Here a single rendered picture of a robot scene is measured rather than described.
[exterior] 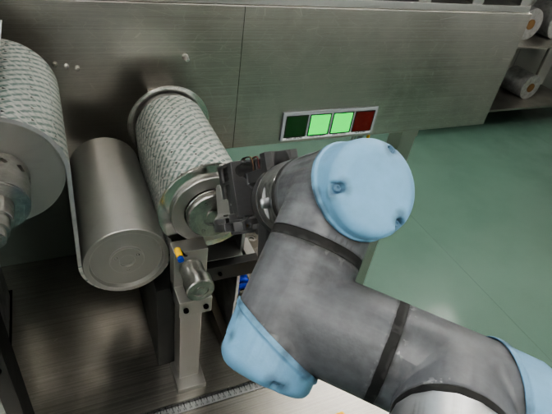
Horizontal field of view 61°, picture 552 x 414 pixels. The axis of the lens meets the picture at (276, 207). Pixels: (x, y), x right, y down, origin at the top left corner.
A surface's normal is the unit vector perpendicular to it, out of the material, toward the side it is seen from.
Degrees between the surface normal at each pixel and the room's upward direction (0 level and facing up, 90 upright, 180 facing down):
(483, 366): 11
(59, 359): 0
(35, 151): 90
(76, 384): 0
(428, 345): 17
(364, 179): 50
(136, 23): 90
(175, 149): 28
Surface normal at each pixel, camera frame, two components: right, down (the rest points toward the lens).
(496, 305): 0.13, -0.79
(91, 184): -0.38, -0.59
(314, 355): -0.37, 0.29
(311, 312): -0.12, -0.37
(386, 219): 0.38, -0.05
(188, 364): 0.39, 0.60
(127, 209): 0.32, -0.80
